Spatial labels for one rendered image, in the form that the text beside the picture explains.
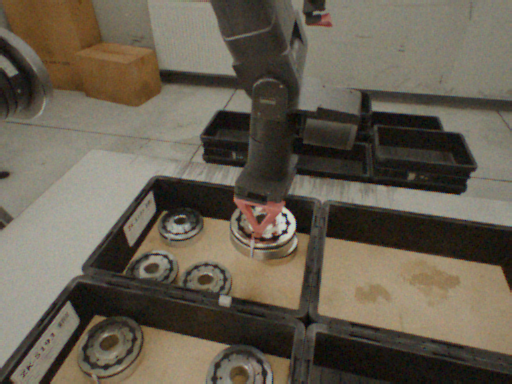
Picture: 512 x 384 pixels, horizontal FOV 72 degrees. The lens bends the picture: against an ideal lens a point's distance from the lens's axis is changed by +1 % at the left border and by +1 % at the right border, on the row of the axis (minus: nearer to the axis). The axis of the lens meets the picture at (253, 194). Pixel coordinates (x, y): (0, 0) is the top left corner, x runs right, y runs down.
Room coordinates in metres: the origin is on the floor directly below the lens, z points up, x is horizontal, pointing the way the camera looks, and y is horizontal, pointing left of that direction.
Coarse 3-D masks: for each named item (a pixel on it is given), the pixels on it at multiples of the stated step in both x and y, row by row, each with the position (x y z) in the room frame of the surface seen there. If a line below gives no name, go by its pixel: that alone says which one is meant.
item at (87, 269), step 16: (160, 176) 0.67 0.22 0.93; (144, 192) 0.61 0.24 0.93; (128, 208) 0.55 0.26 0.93; (320, 208) 0.55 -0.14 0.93; (96, 256) 0.42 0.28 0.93; (96, 272) 0.39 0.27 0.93; (112, 272) 0.39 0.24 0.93; (160, 288) 0.35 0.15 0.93; (176, 288) 0.36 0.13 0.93; (192, 288) 0.35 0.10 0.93; (304, 288) 0.35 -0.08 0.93; (240, 304) 0.32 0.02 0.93; (256, 304) 0.33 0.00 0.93; (304, 304) 0.32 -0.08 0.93; (304, 320) 0.31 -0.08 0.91
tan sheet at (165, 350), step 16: (96, 320) 0.36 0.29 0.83; (144, 336) 0.33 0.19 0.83; (160, 336) 0.33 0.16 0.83; (176, 336) 0.33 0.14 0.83; (160, 352) 0.30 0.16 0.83; (176, 352) 0.30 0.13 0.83; (192, 352) 0.30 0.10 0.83; (208, 352) 0.30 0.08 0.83; (64, 368) 0.27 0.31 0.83; (144, 368) 0.27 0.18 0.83; (160, 368) 0.27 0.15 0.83; (176, 368) 0.27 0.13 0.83; (192, 368) 0.27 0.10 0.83; (272, 368) 0.27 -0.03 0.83; (288, 368) 0.27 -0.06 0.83
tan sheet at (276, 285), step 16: (208, 224) 0.61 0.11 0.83; (224, 224) 0.61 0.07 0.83; (144, 240) 0.56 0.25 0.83; (160, 240) 0.56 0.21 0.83; (208, 240) 0.56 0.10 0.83; (224, 240) 0.56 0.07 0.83; (304, 240) 0.56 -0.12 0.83; (176, 256) 0.51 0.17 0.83; (192, 256) 0.51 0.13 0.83; (208, 256) 0.51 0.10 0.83; (224, 256) 0.51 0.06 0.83; (240, 256) 0.51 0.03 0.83; (304, 256) 0.51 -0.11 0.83; (240, 272) 0.47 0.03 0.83; (256, 272) 0.47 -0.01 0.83; (272, 272) 0.47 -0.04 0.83; (288, 272) 0.47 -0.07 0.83; (240, 288) 0.43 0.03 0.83; (256, 288) 0.43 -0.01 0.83; (272, 288) 0.43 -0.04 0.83; (288, 288) 0.43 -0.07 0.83; (272, 304) 0.39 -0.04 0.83; (288, 304) 0.39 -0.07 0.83
